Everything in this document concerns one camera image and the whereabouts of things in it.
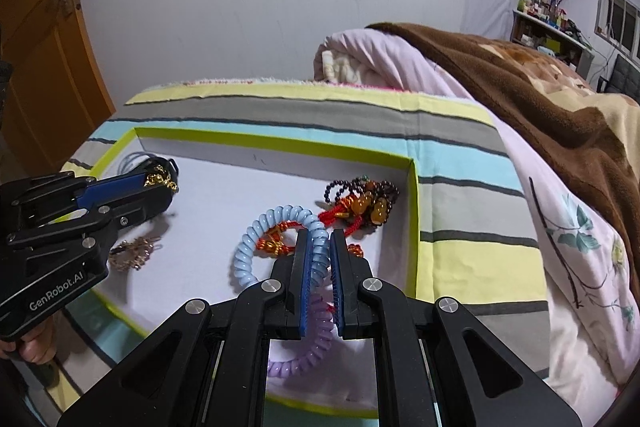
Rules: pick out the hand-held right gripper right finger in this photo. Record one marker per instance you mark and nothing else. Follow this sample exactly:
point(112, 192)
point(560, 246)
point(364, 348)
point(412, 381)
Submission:
point(339, 297)

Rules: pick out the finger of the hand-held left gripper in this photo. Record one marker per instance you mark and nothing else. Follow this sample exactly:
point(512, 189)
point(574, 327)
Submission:
point(140, 207)
point(110, 189)

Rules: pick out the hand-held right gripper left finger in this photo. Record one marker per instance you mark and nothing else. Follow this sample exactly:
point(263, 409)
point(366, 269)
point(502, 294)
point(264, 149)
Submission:
point(301, 297)

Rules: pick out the rhinestone hair clip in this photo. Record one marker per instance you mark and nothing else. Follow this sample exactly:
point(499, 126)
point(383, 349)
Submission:
point(132, 254)

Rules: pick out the green cardboard box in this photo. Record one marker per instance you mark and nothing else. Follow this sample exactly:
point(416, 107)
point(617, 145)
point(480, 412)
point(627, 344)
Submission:
point(225, 187)

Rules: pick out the person's left hand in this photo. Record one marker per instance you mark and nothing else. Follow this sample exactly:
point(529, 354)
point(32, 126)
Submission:
point(40, 342)

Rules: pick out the wooden door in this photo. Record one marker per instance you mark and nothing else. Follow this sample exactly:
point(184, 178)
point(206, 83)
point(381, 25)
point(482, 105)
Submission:
point(50, 82)

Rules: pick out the white fuzzy mat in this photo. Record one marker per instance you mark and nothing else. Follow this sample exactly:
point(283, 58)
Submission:
point(250, 82)

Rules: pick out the white pillow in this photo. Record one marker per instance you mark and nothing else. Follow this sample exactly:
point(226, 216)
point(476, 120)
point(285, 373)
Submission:
point(342, 67)

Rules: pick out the pink floral quilt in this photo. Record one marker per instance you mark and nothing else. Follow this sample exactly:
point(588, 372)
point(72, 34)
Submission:
point(590, 297)

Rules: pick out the brown fleece blanket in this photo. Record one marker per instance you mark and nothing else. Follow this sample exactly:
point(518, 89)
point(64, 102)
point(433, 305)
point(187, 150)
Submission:
point(550, 97)

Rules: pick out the row of bottles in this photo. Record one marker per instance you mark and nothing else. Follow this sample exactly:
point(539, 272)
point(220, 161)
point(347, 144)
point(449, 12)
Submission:
point(542, 7)

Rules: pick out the black chair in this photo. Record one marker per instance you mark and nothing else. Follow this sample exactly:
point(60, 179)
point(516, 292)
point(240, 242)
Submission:
point(625, 79)

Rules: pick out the window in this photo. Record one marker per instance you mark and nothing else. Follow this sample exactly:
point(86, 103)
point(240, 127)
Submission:
point(617, 19)

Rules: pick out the wall shelf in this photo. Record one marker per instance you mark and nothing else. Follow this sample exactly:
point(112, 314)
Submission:
point(545, 39)

